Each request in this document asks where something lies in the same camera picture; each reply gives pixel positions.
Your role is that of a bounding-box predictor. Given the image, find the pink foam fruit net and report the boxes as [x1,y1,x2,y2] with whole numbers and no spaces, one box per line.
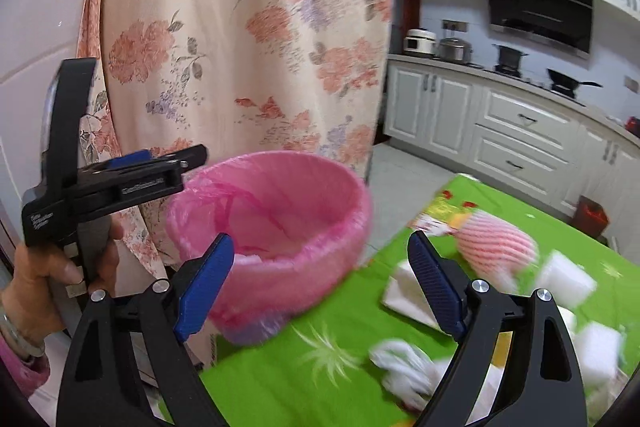
[449,210,539,294]

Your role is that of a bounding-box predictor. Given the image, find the person's left hand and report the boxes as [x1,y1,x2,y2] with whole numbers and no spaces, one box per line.
[0,218,125,348]

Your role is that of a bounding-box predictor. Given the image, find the silver bracelet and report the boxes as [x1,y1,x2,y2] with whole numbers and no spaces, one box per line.
[0,305,48,360]

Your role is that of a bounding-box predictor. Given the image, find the black range hood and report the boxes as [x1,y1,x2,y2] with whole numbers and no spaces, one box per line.
[488,0,593,58]

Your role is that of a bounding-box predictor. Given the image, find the wall power socket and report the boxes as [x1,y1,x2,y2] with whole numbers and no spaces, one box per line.
[442,20,468,32]

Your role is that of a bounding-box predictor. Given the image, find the pink-lined trash bin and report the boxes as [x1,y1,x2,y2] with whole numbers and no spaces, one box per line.
[165,150,372,346]

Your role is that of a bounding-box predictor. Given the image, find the white rice cooker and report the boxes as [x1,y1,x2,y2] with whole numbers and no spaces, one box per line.
[404,28,437,56]

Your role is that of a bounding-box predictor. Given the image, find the floral curtain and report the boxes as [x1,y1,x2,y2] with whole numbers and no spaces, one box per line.
[78,0,393,277]

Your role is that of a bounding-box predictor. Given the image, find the black stock pot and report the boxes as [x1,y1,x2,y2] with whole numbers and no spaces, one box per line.
[495,44,527,78]

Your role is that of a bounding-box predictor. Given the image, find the green cartoon tablecloth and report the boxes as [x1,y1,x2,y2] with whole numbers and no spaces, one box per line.
[201,176,639,426]

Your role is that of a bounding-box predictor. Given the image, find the red box on floor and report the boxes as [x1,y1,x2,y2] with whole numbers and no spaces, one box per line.
[570,195,610,239]

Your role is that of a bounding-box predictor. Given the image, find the white plastic packet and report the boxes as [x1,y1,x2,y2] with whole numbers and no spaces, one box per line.
[382,260,442,333]

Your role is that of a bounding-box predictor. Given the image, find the black frying pan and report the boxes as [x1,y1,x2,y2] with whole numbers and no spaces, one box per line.
[547,68,603,98]

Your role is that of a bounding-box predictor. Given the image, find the white lower kitchen cabinets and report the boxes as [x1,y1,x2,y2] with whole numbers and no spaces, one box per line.
[385,55,639,261]

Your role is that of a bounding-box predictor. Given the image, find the white tissue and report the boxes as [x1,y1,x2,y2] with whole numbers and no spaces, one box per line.
[369,339,452,411]

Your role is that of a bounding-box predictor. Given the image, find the white foam block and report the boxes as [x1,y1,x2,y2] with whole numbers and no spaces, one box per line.
[573,322,624,389]
[534,251,598,310]

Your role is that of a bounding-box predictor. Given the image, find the steel pressure cooker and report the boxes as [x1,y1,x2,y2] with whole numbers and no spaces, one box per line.
[437,37,473,64]

